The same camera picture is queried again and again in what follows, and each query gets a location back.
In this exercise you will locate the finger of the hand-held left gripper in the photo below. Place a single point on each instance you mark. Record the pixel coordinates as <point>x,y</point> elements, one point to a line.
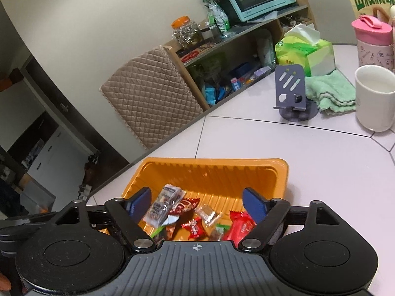
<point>27,219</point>

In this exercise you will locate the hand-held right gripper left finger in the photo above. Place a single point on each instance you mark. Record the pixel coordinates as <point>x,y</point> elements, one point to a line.
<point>140,205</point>

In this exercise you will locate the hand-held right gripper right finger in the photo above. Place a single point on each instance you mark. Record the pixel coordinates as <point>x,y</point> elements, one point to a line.
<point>253,203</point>

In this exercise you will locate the grey snack packet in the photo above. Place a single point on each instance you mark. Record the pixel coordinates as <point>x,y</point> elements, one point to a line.
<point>162,205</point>

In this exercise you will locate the large red snack packet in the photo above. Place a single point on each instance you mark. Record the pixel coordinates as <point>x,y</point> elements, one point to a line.
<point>239,228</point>

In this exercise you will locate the long green snack packet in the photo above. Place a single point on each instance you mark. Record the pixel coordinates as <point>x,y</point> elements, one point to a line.
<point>171,219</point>

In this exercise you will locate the green twist candy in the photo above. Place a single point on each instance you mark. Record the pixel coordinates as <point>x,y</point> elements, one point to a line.
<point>219,231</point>

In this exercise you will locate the dark red wafer bar packet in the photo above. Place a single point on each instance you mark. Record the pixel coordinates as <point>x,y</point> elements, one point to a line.
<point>185,205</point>

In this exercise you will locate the clear candy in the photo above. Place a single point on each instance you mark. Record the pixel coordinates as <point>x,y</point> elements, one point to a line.
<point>208,214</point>

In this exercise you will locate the orange plastic tray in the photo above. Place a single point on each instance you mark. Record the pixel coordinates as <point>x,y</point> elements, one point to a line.
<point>216,175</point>

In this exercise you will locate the small red candy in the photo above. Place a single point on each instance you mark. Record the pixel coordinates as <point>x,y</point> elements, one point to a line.
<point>194,228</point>

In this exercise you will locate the person's left hand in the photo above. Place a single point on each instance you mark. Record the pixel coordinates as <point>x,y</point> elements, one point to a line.
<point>4,280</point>

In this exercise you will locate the white cabinet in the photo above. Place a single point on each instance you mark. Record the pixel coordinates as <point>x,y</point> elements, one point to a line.
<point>49,154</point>

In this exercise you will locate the dark door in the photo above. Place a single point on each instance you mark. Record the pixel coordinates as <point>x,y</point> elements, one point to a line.
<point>86,123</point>

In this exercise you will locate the chair with beige quilted cover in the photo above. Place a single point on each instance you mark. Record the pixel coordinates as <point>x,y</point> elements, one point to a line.
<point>148,98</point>

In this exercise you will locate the light blue packets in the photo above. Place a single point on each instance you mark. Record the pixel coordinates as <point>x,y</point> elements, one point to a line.
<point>213,94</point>

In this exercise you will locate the grey metal phone stand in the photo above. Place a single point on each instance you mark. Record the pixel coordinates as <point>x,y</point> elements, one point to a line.
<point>290,83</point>

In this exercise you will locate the blue box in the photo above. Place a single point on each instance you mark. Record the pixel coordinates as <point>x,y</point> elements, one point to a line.
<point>243,68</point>

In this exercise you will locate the green cloth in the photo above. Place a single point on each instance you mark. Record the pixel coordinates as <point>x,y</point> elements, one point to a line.
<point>330,92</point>

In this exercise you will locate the white cup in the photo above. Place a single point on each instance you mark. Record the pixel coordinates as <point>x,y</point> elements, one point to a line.
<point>373,108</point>

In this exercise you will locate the green tissue pack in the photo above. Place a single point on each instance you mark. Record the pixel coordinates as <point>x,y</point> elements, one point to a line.
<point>296,55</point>

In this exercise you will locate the white plastic bag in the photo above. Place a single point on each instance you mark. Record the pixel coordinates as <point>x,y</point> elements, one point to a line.
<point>265,47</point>

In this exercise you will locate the small metal container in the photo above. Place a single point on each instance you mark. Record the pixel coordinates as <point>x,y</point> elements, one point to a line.
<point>213,33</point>

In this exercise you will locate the clear jar with orange lid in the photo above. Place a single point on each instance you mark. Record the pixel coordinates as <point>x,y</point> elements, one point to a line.
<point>186,34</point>

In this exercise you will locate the green white bags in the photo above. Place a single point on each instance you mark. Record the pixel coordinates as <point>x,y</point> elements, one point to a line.
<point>220,18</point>

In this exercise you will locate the pink lidded cup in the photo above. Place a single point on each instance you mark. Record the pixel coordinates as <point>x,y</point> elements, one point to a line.
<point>373,43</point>

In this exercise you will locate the white thermos bottle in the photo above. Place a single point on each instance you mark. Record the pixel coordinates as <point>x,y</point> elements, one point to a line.
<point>393,21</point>

